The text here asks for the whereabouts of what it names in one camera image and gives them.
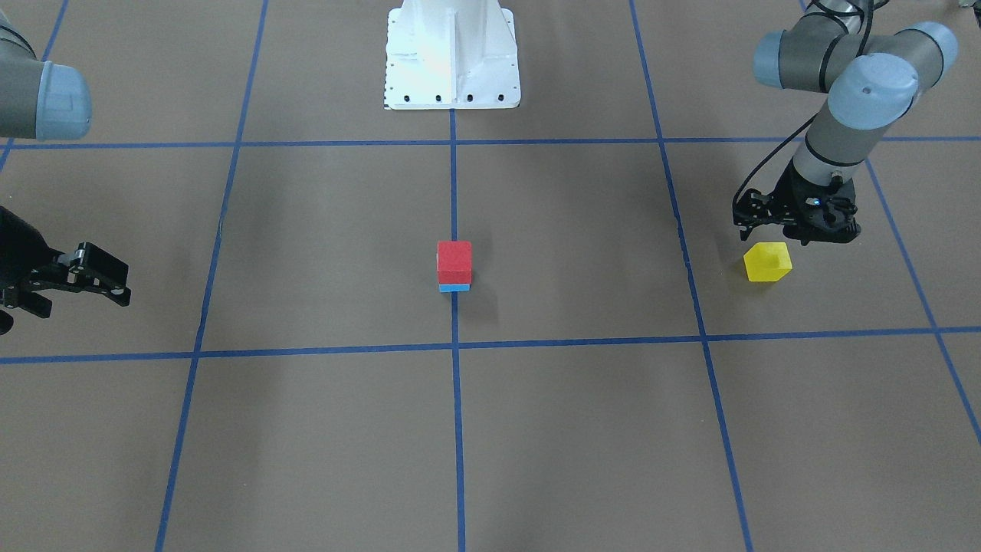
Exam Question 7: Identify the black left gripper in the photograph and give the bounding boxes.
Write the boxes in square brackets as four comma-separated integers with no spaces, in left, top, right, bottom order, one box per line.
[732,165,861,247]

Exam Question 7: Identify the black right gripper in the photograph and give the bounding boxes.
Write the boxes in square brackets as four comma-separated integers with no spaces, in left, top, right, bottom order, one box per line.
[1,207,132,334]

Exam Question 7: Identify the yellow cube block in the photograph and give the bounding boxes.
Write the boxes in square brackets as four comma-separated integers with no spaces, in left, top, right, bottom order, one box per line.
[743,241,794,283]

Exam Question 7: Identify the red cube block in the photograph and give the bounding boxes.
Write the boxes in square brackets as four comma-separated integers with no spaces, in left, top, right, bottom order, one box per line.
[437,241,473,288]

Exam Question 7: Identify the blue cube block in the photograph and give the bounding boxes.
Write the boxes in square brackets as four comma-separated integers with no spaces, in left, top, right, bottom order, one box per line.
[438,283,471,293]

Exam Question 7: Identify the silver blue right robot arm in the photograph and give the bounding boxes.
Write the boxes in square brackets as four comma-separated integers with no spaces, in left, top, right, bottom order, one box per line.
[1,15,132,334]

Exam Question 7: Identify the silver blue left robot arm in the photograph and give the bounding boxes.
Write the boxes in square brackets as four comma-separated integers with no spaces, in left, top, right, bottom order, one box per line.
[732,1,960,245]

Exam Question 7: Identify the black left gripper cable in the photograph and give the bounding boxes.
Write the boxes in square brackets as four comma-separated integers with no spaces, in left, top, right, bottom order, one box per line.
[732,0,874,215]

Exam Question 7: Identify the white camera post with base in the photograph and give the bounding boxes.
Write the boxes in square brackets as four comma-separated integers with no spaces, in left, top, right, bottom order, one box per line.
[383,1,522,110]

